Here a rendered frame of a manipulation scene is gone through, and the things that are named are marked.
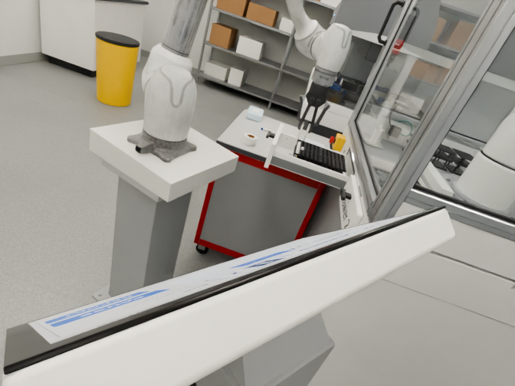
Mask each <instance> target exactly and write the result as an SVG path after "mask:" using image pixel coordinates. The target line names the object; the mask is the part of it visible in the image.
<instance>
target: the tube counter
mask: <svg viewBox="0 0 515 386"><path fill-rule="evenodd" d="M314 243H316V242H314ZM314 243H310V244H314ZM310 244H303V245H299V246H296V247H292V248H289V249H286V250H282V251H280V252H277V253H275V254H271V255H268V256H266V257H261V258H258V259H256V260H252V261H249V262H247V263H243V264H240V265H237V266H235V267H231V268H228V269H225V270H221V271H218V272H216V273H212V274H209V275H207V276H203V277H200V278H198V279H195V280H190V281H188V282H185V283H196V282H199V281H202V280H206V279H208V278H211V277H214V276H217V275H220V274H223V273H227V272H229V271H232V270H236V269H238V268H241V267H245V266H247V265H250V264H253V263H257V262H259V261H262V260H266V259H268V258H271V257H275V256H277V255H280V254H284V253H286V252H289V251H292V250H296V249H298V248H301V247H305V246H307V245H310ZM181 284H184V283H181Z"/></svg>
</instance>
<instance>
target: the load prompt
mask: <svg viewBox="0 0 515 386"><path fill-rule="evenodd" d="M398 219H400V218H398ZM398 219H394V220H390V221H384V222H380V223H377V224H371V225H369V226H366V227H362V228H360V229H357V230H354V231H350V232H348V233H345V234H341V235H339V236H336V237H332V238H330V239H327V240H324V241H321V242H319V243H316V244H312V245H310V246H307V247H303V248H300V249H298V250H294V251H291V252H289V253H286V254H282V255H280V256H277V257H273V258H271V259H268V260H264V261H261V262H259V263H255V264H253V265H250V266H248V267H244V268H241V269H239V270H235V271H232V272H230V273H226V274H223V275H221V276H217V277H214V278H211V279H209V280H221V279H227V278H232V277H235V276H239V275H241V274H243V273H247V272H250V271H252V270H256V269H258V268H261V267H265V266H267V265H269V264H272V263H276V262H278V261H281V260H284V259H287V258H289V257H293V256H295V255H298V254H301V253H304V252H307V251H309V250H312V249H315V248H318V247H322V246H323V245H326V244H330V243H332V242H335V241H337V240H341V239H343V238H346V237H350V236H352V235H354V234H358V233H361V232H363V231H367V230H369V229H372V228H374V227H378V226H380V225H383V224H387V223H389V222H392V221H395V220H398ZM209 280H205V281H209Z"/></svg>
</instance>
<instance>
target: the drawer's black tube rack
mask: <svg viewBox="0 0 515 386"><path fill-rule="evenodd" d="M302 146H303V147H304V150H301V147H302ZM297 158H298V159H302V160H304V161H307V162H310V163H313V164H315V165H319V166H321V167H324V168H328V169H330V170H332V171H335V172H338V173H341V174H343V172H346V163H345V157H344V155H341V154H339V153H336V152H333V151H330V150H328V149H324V148H321V147H319V146H315V145H313V144H310V143H308V142H304V141H301V145H300V153H299V155H298V156H297Z"/></svg>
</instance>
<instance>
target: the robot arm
mask: <svg viewBox="0 0 515 386"><path fill-rule="evenodd" d="M207 1H208V0H175V1H174V4H173V7H172V11H171V14H170V17H169V21H168V24H167V27H166V32H165V34H164V37H163V40H162V43H161V44H157V45H156V46H154V47H153V49H152V50H151V52H150V55H149V58H148V61H147V62H146V66H145V67H144V69H143V73H142V88H143V94H144V97H145V101H144V117H143V130H142V132H141V133H139V134H136V135H130V136H127V142H130V143H132V144H134V145H136V148H135V150H136V152H138V153H147V152H149V153H151V154H153V155H154V156H156V157H158V158H159V159H161V160H162V161H163V162H166V163H170V162H171V161H172V160H173V159H176V158H178V157H179V156H182V155H184V154H186V153H189V152H194V151H196V149H197V146H196V145H194V144H192V143H190V142H188V141H187V137H188V134H189V130H190V127H191V124H192V119H193V116H194V112H195V105H196V100H197V89H196V85H195V80H194V78H193V76H192V75H191V72H192V66H193V65H192V60H191V58H190V56H189V53H190V50H191V48H192V44H193V41H194V39H195V36H196V33H197V30H198V27H199V24H200V21H201V19H202V16H203V13H204V10H205V6H206V4H207ZM286 3H287V8H288V11H289V13H290V17H291V20H292V22H293V23H294V27H295V29H296V32H295V35H294V37H295V44H296V46H297V49H298V51H299V52H300V53H302V54H303V55H305V56H306V57H308V58H310V59H313V60H316V62H317V64H316V66H315V69H314V72H313V75H312V77H311V79H312V80H313V82H312V83H311V85H310V89H309V91H308V93H307V94H306V95H303V96H302V95H300V105H299V110H298V114H297V120H298V121H300V124H299V126H298V129H299V130H300V131H299V134H298V137H297V138H298V139H299V138H300V134H301V131H302V129H303V125H304V119H305V117H306V115H307V113H308V111H309V109H310V107H311V106H313V107H315V110H314V113H313V118H312V121H311V124H309V125H308V127H307V131H306V133H305V136H304V138H303V140H304V141H305V139H306V137H307V133H311V131H312V128H313V127H314V126H318V125H319V124H320V121H321V119H322V118H323V116H324V114H325V112H326V111H327V110H328V109H329V108H330V105H329V104H328V103H327V101H326V97H327V94H328V92H329V90H330V87H331V86H332V85H333V82H334V80H335V79H336V76H337V74H338V72H339V69H340V68H341V67H342V65H343V63H344V61H345V59H346V56H347V54H348V51H349V47H350V43H351V40H352V31H351V30H350V29H349V28H348V27H346V26H345V25H342V24H337V23H333V24H332V25H331V26H330V27H329V28H328V29H327V30H326V31H325V30H324V29H323V28H322V27H321V26H320V25H319V23H318V22H317V21H316V20H310V19H309V18H308V17H307V15H306V13H305V11H304V9H303V2H302V0H286ZM305 98H307V102H308V105H307V108H306V109H305V111H304V114H303V116H302V118H300V114H301V110H302V105H303V101H304V100H305ZM323 104H325V105H324V108H323V111H322V113H321V114H320V116H319V118H318V120H317V121H316V122H315V119H316V115H317V110H318V107H320V106H322V105H323Z"/></svg>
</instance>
